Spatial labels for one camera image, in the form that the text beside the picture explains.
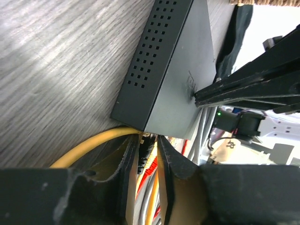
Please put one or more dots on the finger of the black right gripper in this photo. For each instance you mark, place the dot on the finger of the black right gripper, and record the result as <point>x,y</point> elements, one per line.
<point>282,53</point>
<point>271,94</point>

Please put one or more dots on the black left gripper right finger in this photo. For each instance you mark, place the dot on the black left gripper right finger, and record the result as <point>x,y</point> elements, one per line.
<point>209,194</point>

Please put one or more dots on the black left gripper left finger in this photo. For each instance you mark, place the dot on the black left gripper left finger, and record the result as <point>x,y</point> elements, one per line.
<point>102,195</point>

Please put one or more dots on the black network switch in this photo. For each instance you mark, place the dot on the black network switch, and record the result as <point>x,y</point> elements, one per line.
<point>173,60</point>

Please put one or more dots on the black cloth with beige stripe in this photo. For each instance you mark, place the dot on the black cloth with beige stripe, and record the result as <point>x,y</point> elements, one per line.
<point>239,22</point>

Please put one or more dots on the wicker basket with liner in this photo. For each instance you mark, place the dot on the wicker basket with liner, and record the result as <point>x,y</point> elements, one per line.
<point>290,3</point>

